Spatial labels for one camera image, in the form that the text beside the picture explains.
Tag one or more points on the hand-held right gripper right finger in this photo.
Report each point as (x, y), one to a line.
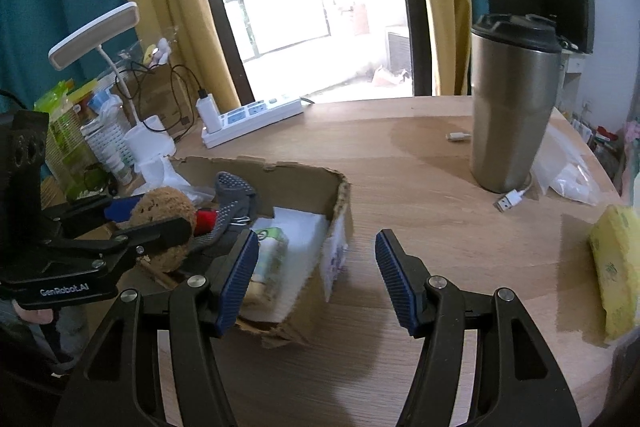
(395, 282)

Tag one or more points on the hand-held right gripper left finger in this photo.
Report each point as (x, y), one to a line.
(240, 282)

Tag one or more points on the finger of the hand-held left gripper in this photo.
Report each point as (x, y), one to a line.
(117, 207)
(160, 231)

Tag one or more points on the brown round sponge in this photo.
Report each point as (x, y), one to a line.
(160, 207)

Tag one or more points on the green white tissue packet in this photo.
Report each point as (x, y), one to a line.
(272, 252)

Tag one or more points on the red round soft toy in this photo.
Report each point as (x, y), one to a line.
(205, 221)

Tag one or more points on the brown cardboard box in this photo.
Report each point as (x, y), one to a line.
(335, 252)

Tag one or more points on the grey sock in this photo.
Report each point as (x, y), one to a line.
(230, 192)

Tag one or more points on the person's left hand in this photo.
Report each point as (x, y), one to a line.
(35, 314)

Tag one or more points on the white crumpled cloth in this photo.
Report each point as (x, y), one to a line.
(160, 172)

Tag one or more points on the white perforated basket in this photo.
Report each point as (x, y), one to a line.
(107, 137)

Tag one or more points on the white desk lamp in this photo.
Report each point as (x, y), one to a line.
(150, 142)

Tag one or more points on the green snack bag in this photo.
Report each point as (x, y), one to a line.
(65, 142)

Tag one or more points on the blue white plastic packet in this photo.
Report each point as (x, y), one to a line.
(105, 104)

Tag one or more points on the brown cardboard sheet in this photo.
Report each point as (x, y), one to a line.
(160, 107)

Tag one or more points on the white charger brick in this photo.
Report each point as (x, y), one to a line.
(207, 112)

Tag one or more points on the white blue power strip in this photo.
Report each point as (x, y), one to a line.
(250, 114)

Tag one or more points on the small toy figurine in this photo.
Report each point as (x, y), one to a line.
(159, 53)

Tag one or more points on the clear plastic bag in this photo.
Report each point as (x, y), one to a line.
(565, 177)

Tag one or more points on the steel tumbler black lid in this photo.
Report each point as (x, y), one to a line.
(510, 107)

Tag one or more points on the white outdoor air conditioner unit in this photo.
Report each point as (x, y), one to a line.
(399, 49)

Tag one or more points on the white computer desk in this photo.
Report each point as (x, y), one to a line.
(572, 77)

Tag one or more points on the black computer monitor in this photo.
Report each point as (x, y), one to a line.
(565, 2)

